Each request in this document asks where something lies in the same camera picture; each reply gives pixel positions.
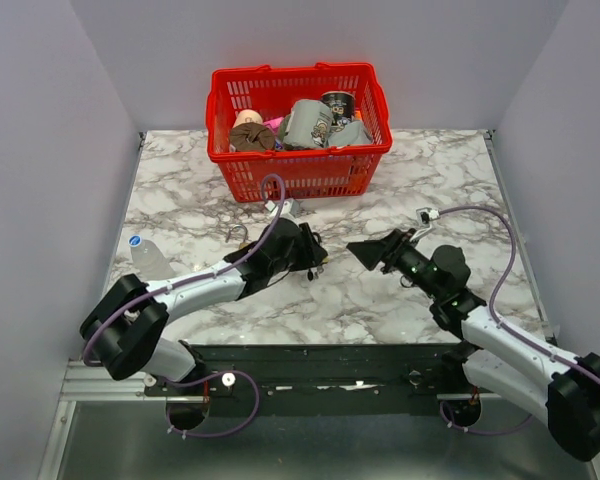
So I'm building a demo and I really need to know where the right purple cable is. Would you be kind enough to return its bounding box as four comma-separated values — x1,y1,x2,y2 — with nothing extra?
432,204,600,436

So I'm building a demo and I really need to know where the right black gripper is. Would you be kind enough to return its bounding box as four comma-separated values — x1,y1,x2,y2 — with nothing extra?
348,227,443,300

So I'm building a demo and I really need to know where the clear plastic water bottle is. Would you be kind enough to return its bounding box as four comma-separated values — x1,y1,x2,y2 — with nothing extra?
128,235,176,280

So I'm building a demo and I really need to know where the purple cable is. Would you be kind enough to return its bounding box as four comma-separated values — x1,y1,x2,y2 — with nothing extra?
432,204,600,436
82,174,287,441

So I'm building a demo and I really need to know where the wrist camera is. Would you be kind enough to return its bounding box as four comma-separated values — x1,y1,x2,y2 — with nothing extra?
265,198,301,220
411,207,440,242

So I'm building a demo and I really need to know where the beige round ball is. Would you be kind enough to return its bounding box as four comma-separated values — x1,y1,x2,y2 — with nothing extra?
233,109,263,128

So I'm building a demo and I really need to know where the brown cloth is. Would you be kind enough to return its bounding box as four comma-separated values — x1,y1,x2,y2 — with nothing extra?
229,122,276,153

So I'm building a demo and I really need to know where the brass padlock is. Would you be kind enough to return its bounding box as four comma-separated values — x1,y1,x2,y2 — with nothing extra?
225,224,250,249

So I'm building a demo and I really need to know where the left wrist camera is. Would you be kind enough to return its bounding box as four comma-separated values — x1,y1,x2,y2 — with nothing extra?
265,198,301,220

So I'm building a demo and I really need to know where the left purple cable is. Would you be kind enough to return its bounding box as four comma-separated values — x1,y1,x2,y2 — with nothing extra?
82,174,287,441

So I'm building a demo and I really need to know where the dark printed cup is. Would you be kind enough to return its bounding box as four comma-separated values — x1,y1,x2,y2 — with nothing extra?
321,91,355,129

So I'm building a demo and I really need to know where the grey printed cloth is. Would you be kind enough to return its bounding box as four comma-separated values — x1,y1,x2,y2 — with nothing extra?
279,99,373,150

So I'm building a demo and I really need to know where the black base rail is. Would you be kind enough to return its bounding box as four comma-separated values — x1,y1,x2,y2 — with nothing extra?
82,342,501,419

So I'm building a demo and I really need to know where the pink item in basket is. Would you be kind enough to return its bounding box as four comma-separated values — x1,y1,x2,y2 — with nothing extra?
263,116,285,133

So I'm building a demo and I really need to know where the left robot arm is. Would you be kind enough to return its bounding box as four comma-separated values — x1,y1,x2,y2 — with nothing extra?
79,218,328,395

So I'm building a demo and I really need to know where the yellow black padlock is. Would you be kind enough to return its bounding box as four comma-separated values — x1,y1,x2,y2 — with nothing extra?
306,256,329,282

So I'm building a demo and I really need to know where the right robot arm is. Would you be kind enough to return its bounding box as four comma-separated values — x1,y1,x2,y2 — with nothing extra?
347,230,600,462

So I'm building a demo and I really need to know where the red plastic shopping basket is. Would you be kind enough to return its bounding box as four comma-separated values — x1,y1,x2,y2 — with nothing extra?
206,62,392,202

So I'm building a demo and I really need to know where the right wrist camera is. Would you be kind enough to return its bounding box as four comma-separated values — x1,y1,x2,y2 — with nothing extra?
411,207,440,242

